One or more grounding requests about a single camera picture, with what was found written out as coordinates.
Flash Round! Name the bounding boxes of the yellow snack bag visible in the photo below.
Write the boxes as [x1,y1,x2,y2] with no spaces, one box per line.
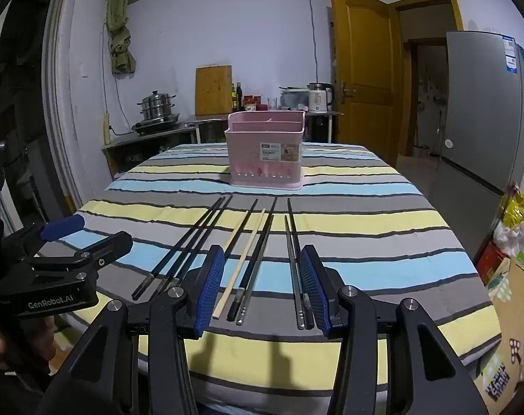
[503,184,524,228]

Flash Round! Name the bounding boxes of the white plastic bag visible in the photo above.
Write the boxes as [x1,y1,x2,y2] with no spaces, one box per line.
[493,220,524,260]

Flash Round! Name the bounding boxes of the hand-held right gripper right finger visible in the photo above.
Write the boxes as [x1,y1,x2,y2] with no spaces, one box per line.
[299,245,488,415]

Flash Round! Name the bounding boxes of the steel kitchen table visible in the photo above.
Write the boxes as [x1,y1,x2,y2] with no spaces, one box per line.
[186,110,345,145]

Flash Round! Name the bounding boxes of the grey refrigerator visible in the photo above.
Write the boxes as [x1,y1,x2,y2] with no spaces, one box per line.
[435,30,524,197]

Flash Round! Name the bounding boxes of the green tied curtain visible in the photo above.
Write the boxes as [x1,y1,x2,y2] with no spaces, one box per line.
[105,0,138,76]

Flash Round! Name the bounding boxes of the pink plastic utensil basket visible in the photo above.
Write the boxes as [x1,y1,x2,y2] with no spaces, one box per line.
[224,110,307,191]

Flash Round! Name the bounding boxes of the steel steamer pot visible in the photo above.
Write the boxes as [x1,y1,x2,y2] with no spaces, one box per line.
[136,91,178,121]

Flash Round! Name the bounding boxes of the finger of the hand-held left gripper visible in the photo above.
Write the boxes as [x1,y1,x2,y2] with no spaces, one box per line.
[1,215,85,257]
[11,231,134,288]

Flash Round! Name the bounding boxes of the wooden chopstick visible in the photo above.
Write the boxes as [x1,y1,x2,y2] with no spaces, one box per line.
[224,222,244,253]
[213,208,267,318]

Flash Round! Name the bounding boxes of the striped tablecloth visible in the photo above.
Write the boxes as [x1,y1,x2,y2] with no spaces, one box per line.
[30,142,503,415]

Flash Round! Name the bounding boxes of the white electric kettle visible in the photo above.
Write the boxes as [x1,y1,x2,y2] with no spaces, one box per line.
[307,83,335,114]

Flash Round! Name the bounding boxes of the printed cardboard box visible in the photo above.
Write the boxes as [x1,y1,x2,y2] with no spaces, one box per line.
[474,255,524,407]

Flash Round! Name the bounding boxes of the dark chopstick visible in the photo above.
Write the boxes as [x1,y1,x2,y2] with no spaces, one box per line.
[234,199,259,236]

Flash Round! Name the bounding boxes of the black induction stove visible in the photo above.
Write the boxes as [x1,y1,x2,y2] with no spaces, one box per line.
[131,112,181,134]

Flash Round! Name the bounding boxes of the translucent lidded plastic container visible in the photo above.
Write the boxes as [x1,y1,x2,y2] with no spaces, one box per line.
[280,86,310,111]

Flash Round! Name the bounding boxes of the person's left forearm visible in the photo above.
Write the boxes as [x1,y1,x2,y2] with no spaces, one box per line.
[0,365,51,415]

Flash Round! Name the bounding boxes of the yellow wooden door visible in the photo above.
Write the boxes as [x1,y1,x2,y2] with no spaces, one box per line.
[330,0,403,167]

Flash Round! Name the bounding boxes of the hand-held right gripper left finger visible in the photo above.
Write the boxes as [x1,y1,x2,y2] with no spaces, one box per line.
[36,244,226,415]

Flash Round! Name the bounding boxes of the red box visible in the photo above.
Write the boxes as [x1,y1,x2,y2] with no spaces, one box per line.
[474,242,511,286]

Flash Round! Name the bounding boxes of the person's left hand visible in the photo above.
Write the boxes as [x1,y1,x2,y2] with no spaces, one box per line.
[0,315,56,372]

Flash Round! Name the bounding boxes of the wooden cutting board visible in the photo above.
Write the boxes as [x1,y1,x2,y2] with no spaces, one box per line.
[195,65,233,117]

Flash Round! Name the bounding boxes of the air conditioner cable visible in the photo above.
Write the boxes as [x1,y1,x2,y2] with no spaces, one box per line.
[307,0,322,84]

